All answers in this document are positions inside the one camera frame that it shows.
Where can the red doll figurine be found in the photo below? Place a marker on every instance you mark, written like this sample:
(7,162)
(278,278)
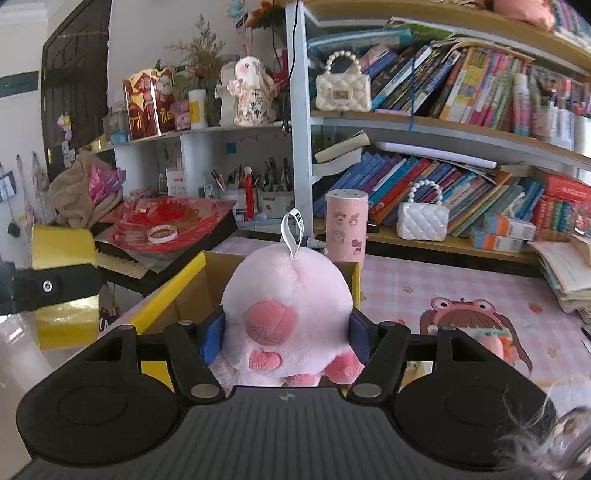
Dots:
(249,195)

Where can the orange white box lower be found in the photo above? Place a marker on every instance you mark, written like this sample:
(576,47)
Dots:
(484,241)

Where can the cream quilted pearl handbag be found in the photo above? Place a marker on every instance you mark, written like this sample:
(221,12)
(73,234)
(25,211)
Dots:
(346,91)

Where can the red boxed book set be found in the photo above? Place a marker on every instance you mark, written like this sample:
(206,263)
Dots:
(558,187)

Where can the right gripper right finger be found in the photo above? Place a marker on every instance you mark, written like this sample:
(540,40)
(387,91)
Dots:
(381,348)

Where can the white bookshelf frame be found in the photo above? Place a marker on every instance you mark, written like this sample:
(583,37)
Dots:
(306,18)

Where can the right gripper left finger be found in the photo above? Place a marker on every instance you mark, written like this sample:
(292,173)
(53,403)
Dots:
(192,348)

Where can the orange white box upper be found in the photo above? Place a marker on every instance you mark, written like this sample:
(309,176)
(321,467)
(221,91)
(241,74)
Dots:
(501,225)

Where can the pink cylinder container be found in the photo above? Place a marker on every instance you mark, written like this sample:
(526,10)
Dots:
(346,219)

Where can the yellow cardboard box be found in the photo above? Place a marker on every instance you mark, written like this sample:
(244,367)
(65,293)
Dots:
(192,294)

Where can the orange white box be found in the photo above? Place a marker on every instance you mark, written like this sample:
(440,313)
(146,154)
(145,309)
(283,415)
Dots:
(501,225)
(484,241)

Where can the white tape roll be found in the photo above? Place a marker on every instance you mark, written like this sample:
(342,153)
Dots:
(161,234)

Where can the stack of papers and books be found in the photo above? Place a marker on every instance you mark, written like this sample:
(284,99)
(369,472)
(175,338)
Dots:
(567,271)

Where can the white quilted pearl handbag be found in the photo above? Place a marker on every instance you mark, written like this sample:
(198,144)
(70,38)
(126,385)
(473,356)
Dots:
(423,221)

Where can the white rabbit figurine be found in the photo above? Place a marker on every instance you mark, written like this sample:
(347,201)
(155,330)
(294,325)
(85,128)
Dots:
(246,92)

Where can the pink plush toy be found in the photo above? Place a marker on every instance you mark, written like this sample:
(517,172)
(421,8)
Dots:
(286,322)

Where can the red plastic wrapped plate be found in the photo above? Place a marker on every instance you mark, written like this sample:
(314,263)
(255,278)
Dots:
(194,218)

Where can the brown plush with pink wrap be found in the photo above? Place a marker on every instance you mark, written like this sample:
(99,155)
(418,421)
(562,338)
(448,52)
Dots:
(69,194)

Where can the red festive doll decoration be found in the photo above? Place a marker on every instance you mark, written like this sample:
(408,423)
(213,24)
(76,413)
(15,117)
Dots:
(149,97)

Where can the white pen holder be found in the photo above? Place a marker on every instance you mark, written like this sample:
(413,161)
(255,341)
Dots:
(275,204)

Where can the pink cartoon table mat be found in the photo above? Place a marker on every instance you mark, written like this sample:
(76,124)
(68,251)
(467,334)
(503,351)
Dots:
(515,317)

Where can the white yellow label bottle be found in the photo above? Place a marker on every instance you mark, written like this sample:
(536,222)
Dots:
(197,106)

